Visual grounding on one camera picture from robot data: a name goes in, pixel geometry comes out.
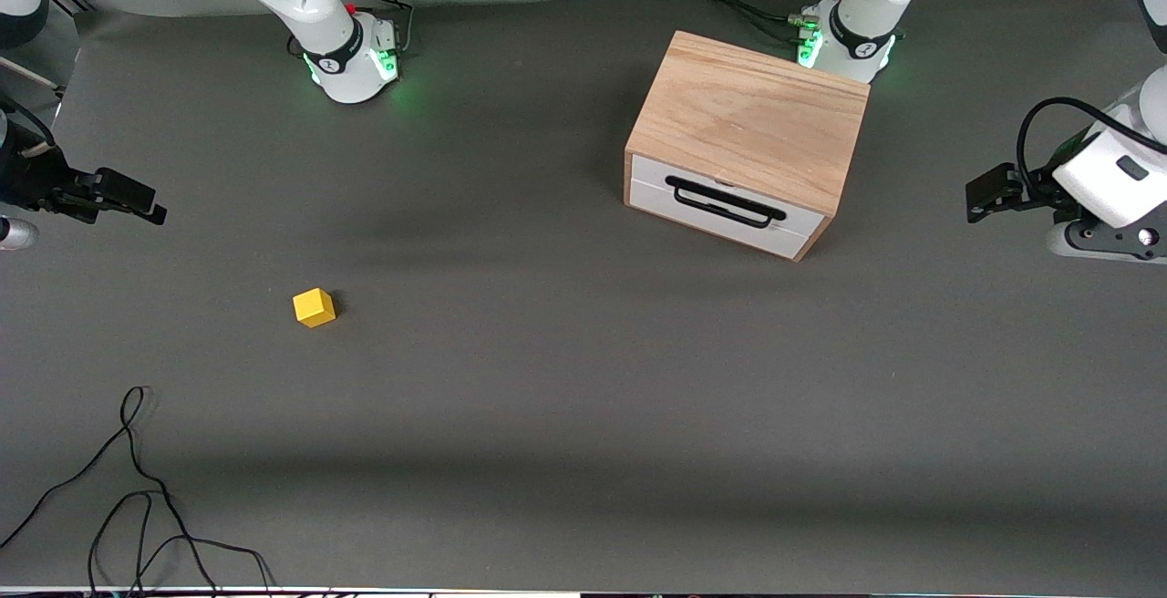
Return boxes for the black metal drawer handle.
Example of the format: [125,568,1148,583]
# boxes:
[665,175,788,231]

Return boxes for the thin black loose cable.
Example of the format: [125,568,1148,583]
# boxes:
[0,385,280,598]

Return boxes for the wooden drawer cabinet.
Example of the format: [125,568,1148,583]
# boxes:
[624,30,872,263]

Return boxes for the black arm base cables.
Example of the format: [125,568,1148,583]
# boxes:
[343,0,417,57]
[687,0,854,45]

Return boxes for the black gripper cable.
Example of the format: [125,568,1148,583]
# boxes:
[1016,96,1167,207]

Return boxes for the grey table mat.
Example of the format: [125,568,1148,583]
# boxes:
[0,0,1167,595]

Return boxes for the yellow cube block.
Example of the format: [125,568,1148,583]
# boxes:
[293,287,337,329]

